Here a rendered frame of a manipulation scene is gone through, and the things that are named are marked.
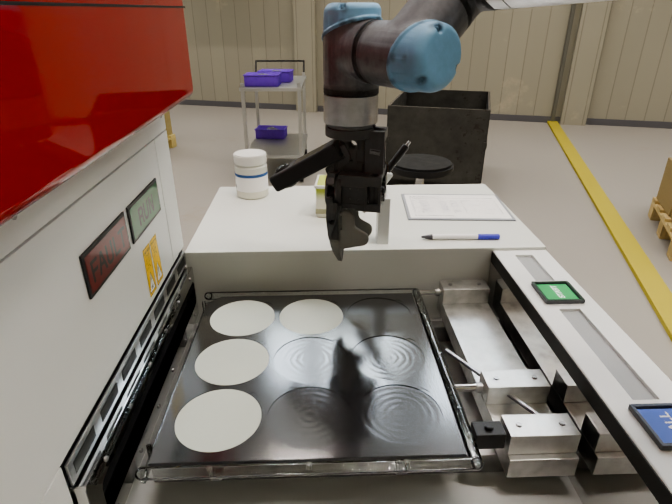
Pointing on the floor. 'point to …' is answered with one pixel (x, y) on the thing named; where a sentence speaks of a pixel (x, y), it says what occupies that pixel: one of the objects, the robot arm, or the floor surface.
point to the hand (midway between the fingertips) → (336, 252)
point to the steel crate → (441, 131)
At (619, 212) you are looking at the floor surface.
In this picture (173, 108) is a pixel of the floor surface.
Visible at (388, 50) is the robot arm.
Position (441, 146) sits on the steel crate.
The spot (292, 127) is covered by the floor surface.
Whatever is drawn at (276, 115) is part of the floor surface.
